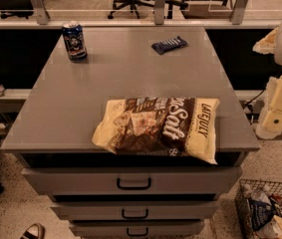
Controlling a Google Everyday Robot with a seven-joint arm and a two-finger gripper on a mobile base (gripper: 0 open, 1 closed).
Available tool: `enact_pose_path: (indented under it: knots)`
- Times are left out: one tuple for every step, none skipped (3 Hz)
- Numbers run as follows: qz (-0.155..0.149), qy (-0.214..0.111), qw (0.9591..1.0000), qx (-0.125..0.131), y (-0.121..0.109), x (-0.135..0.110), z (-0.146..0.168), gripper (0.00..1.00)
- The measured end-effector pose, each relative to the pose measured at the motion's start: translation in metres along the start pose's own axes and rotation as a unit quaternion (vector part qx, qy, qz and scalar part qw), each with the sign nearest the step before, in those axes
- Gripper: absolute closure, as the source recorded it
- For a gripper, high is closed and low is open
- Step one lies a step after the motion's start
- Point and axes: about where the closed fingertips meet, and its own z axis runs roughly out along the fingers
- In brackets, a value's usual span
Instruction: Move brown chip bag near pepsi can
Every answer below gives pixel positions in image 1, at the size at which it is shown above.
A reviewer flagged brown and cream chip bag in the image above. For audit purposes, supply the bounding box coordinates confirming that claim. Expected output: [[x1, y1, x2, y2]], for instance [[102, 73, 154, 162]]
[[92, 98, 219, 164]]

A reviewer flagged blue snack bag in basket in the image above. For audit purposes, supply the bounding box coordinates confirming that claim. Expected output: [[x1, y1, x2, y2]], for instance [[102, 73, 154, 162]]
[[248, 198, 274, 231]]

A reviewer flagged blue pepsi can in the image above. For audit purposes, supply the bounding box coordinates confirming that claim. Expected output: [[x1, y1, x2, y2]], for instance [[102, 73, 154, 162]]
[[62, 21, 88, 62]]

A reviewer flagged dark blue snack bar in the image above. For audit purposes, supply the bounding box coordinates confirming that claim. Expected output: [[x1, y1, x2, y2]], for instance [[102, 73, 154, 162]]
[[151, 36, 188, 55]]

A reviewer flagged middle grey drawer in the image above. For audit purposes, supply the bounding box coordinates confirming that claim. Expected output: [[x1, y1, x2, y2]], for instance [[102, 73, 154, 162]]
[[51, 201, 219, 221]]

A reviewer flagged grey drawer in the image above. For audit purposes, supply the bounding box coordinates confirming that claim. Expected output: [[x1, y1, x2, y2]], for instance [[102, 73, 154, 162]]
[[69, 220, 204, 238], [51, 201, 219, 221], [22, 166, 242, 195]]

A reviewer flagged black office chair centre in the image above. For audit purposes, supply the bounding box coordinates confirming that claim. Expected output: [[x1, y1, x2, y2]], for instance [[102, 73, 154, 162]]
[[108, 0, 188, 25]]

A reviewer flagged grey drawer cabinet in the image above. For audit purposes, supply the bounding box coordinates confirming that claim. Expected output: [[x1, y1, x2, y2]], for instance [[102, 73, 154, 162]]
[[2, 27, 258, 239]]

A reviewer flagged top grey drawer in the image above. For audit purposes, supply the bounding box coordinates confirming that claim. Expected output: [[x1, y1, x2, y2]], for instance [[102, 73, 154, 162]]
[[22, 166, 242, 195]]

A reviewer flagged bottom grey drawer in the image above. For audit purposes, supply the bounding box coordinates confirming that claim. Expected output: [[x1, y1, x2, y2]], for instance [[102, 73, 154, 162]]
[[69, 220, 204, 238]]

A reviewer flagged shoe on floor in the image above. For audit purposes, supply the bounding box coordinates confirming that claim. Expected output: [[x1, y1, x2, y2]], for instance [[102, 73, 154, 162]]
[[20, 223, 45, 239]]

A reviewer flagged black cable right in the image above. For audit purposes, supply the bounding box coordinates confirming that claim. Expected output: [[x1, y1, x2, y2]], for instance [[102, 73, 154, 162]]
[[241, 89, 267, 124]]

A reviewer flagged wire basket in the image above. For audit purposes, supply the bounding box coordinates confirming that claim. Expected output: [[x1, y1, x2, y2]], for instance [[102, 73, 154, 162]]
[[235, 179, 282, 239]]

